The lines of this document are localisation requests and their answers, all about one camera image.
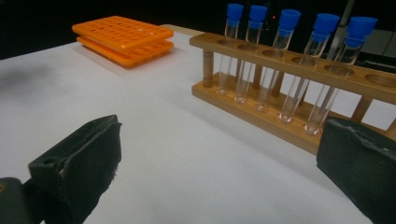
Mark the white table sheet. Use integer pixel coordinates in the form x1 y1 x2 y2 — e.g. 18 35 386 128
0 31 396 224

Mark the orange plastic tube rack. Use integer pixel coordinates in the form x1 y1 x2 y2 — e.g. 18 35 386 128
71 15 175 69

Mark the blue-capped glass test tube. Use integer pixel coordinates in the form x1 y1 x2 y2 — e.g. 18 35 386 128
215 3 245 96
303 16 379 136
277 12 341 124
233 4 269 105
253 8 303 114

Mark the wooden test tube rack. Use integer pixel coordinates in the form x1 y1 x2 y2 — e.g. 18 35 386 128
189 32 396 156

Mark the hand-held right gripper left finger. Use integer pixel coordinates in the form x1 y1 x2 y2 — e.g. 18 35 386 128
21 114 123 224

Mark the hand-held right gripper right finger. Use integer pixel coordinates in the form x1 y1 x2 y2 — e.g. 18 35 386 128
316 116 396 224

